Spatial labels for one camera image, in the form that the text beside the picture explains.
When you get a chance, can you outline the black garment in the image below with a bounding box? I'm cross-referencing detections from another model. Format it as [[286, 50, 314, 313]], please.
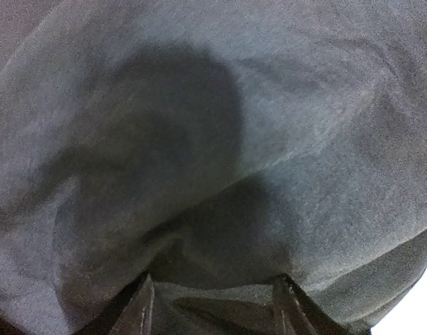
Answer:
[[0, 1, 427, 334]]

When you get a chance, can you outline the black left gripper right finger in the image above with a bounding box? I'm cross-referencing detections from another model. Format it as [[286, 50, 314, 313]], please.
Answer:
[[272, 276, 346, 335]]

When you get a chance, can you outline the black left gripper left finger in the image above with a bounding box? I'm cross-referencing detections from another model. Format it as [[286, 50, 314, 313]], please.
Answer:
[[75, 274, 155, 335]]

